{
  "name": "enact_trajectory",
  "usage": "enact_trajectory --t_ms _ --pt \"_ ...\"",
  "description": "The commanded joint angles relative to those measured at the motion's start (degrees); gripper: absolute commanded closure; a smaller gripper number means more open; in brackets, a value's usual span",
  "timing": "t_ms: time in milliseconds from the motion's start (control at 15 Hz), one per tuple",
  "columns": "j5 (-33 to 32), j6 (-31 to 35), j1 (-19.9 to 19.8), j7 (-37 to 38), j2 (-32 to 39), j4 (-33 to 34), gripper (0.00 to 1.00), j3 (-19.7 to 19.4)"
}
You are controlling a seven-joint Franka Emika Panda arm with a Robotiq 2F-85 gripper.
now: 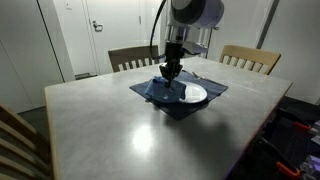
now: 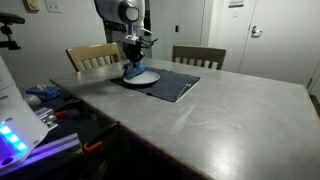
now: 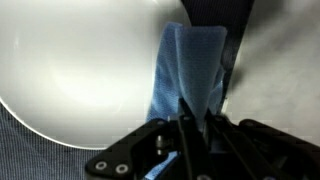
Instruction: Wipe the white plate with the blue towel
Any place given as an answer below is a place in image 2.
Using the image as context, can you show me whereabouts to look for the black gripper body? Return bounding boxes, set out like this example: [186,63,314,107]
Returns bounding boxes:
[123,43,147,63]

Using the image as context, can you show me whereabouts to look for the blue cloth towel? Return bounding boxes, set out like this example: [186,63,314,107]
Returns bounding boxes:
[122,60,148,80]

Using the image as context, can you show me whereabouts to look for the white robot base blue lights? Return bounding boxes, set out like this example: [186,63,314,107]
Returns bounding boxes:
[0,54,50,176]

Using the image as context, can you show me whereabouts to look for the white round plate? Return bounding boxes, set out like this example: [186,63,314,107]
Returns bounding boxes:
[123,69,161,86]

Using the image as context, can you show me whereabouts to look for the dark blue fabric placemat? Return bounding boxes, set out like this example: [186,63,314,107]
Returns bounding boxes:
[110,67,201,103]

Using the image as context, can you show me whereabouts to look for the light wooden chair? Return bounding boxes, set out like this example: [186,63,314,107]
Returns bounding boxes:
[65,42,122,73]

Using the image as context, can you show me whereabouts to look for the silver metal fork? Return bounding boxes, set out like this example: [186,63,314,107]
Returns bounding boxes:
[175,83,193,102]

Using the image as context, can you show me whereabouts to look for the dark brown wooden chair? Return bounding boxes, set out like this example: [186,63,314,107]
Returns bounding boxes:
[171,45,227,71]

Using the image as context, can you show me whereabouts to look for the blue cardboard box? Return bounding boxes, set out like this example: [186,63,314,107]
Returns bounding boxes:
[25,84,62,101]

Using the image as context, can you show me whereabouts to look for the silver aluminium block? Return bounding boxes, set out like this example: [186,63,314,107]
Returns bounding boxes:
[33,106,59,129]

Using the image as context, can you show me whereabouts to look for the white rounded object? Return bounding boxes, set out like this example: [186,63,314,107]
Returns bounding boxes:
[22,94,43,108]

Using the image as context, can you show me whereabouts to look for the white door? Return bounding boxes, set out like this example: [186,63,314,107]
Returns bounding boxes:
[238,0,320,86]

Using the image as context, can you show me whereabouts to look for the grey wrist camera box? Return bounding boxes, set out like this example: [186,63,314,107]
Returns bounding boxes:
[123,34,142,46]

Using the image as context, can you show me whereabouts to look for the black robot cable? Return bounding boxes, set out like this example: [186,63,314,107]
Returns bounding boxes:
[139,28,159,49]

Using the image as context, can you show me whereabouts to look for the orange handled bar clamp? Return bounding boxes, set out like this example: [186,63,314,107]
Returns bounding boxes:
[82,120,121,158]
[53,108,81,119]

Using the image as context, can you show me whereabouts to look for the white double switch plate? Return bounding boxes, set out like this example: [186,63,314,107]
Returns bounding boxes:
[44,0,63,14]

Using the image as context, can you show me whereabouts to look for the beige round wall thermostat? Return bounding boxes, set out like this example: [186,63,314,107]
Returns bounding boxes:
[22,0,41,14]

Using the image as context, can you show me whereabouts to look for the wall sign plate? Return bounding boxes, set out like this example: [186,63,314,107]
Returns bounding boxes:
[228,0,245,9]

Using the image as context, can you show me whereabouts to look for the aluminium extrusion rail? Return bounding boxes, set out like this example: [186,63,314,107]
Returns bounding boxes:
[0,132,83,176]

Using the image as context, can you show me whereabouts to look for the silver door lever handle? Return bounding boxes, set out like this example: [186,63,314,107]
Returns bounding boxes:
[250,25,264,38]

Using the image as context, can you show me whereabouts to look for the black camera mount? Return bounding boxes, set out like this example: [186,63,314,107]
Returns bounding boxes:
[0,12,26,51]

